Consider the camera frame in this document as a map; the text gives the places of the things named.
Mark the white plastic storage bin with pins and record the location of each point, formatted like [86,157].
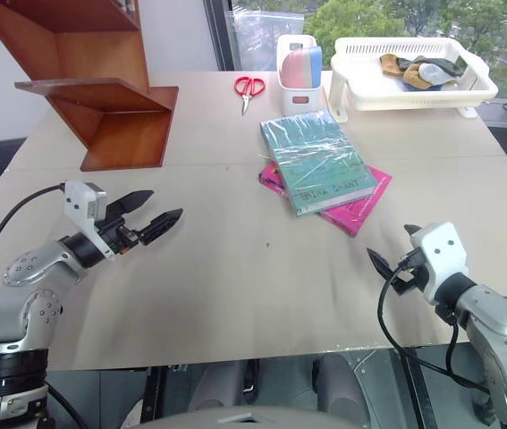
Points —
[300,102]

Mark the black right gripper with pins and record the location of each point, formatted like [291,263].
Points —
[411,277]

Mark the blue foam pad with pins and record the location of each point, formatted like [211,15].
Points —
[316,67]

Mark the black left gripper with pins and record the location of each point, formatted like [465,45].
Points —
[112,225]

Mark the white slotted plastic basket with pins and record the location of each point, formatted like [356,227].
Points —
[369,96]

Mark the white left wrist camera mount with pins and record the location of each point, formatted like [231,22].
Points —
[77,196]

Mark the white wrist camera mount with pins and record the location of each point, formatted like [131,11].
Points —
[441,250]
[77,196]

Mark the wooden zigzag shelf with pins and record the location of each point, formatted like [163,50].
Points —
[123,143]

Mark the grey sock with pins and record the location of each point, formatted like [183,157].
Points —
[434,73]

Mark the pink paperback book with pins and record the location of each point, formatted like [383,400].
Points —
[356,212]

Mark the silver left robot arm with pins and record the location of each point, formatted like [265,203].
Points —
[34,268]

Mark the mustard yellow sock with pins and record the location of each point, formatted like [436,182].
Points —
[389,64]

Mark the dark window frame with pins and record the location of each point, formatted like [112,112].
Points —
[217,36]

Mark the pink foam pad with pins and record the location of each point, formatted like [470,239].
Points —
[295,69]

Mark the teal plastic wrapped book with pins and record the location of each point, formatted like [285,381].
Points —
[315,156]

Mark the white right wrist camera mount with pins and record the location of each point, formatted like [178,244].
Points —
[441,250]

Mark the pale grey robot torso panel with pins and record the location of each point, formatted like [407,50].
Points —
[244,418]

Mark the dark green sock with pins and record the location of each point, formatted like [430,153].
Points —
[447,66]

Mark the tan brown sock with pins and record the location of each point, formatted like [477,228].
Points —
[414,76]

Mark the grey rounded robot leg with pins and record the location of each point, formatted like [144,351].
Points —
[219,384]
[340,384]

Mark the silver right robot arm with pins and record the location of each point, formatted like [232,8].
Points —
[499,313]

